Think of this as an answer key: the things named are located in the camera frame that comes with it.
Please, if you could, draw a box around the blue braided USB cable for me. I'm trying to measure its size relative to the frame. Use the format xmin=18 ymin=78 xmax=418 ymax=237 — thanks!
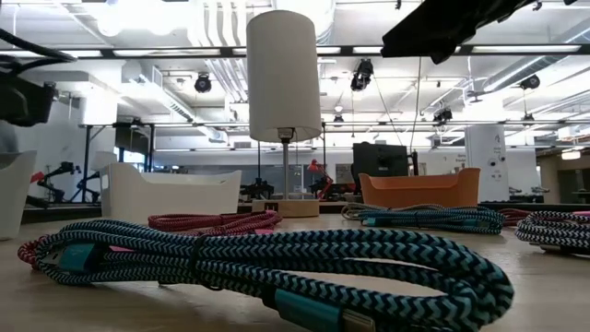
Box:
xmin=34 ymin=219 xmax=515 ymax=332
xmin=357 ymin=206 xmax=506 ymax=235

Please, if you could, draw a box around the black monitor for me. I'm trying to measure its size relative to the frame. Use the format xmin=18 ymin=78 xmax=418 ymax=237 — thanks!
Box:
xmin=352 ymin=142 xmax=410 ymax=184

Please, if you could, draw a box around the white shade wooden base lamp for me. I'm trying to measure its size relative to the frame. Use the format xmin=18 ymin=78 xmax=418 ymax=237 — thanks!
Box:
xmin=245 ymin=9 xmax=323 ymax=219

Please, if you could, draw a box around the orange plastic bin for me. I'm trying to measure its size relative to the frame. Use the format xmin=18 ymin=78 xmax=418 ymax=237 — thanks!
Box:
xmin=358 ymin=167 xmax=481 ymax=209

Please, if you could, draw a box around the white plastic bin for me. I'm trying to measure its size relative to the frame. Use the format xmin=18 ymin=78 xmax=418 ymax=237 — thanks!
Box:
xmin=0 ymin=149 xmax=38 ymax=241
xmin=99 ymin=161 xmax=242 ymax=226

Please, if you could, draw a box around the white round column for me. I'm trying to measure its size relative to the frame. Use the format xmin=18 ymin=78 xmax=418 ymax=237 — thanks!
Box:
xmin=464 ymin=124 xmax=511 ymax=203

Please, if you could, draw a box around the black background table frame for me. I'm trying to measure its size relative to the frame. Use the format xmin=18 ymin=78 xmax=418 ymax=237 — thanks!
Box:
xmin=78 ymin=122 xmax=156 ymax=204

